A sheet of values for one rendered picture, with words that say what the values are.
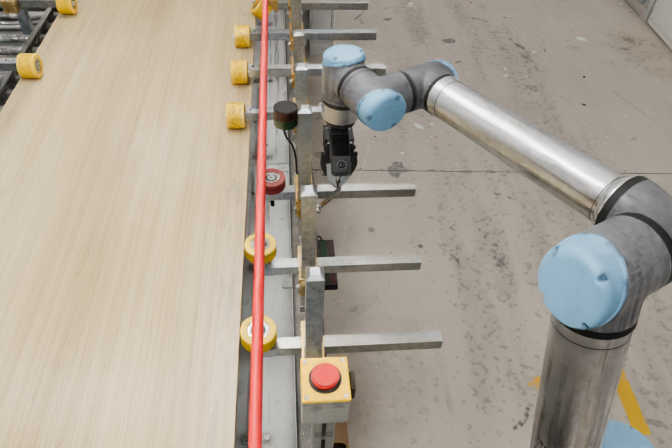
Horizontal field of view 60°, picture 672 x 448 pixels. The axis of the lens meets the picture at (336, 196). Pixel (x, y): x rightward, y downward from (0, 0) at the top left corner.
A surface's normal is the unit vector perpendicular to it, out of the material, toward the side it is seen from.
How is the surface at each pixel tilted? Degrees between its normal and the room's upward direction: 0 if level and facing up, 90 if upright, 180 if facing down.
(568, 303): 83
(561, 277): 83
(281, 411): 0
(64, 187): 0
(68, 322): 0
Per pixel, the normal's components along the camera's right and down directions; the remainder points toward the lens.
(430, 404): 0.04, -0.73
